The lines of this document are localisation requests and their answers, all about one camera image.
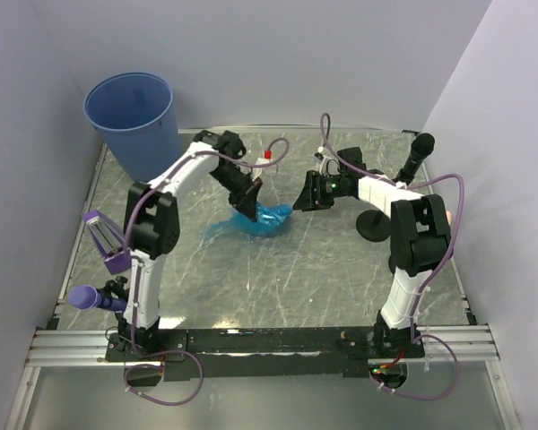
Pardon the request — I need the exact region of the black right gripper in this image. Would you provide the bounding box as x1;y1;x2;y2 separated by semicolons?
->
292;170;346;211

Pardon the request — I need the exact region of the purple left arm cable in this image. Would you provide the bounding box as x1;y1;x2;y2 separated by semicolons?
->
123;137;291;407

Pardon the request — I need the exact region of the blue plastic trash bin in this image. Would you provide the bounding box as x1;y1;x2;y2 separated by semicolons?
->
83;72;183;182

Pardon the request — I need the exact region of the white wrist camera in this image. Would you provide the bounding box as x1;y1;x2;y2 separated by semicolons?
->
251;150;278;180
314;146;339;176

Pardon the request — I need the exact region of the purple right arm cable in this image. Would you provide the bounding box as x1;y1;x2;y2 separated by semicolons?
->
318;112;466;400

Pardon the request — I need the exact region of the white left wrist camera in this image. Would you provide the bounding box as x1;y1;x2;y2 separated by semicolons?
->
251;150;278;180

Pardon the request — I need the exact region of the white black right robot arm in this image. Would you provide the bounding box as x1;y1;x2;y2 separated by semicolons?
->
293;147;451;357

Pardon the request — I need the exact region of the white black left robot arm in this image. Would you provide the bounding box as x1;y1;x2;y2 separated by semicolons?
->
118;130;262;360

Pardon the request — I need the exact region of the black microphone on stand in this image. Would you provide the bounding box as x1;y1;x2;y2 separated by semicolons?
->
356;133;435;242

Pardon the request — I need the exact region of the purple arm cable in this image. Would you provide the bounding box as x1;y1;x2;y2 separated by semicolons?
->
123;137;291;407
318;112;466;400

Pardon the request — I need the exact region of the blue plastic trash bag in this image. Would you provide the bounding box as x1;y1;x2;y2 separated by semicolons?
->
204;202;293;239

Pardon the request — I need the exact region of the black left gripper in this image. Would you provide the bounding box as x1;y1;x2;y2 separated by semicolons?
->
211;164;264;223

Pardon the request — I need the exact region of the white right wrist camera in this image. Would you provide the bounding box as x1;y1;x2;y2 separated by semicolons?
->
314;146;339;176

